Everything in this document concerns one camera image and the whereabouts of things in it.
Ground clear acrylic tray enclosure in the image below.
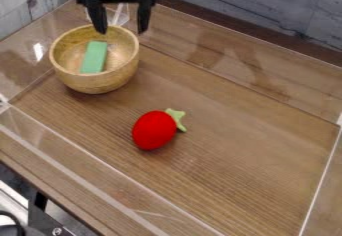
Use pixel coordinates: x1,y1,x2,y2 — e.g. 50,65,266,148
0,3,342,236

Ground black device with logo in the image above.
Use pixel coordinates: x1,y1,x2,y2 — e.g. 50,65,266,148
28,205,76,236

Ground black table leg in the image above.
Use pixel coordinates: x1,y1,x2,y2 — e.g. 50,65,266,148
33,192,48,211

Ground green rectangular block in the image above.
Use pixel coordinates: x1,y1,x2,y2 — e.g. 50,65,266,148
80,41,108,74

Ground brown wooden bowl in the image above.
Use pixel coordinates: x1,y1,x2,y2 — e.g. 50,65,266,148
48,24,139,94

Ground red plush strawberry toy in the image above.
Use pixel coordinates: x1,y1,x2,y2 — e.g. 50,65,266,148
131,108,187,150

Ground black cable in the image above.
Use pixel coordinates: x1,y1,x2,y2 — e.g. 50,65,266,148
0,210,25,236

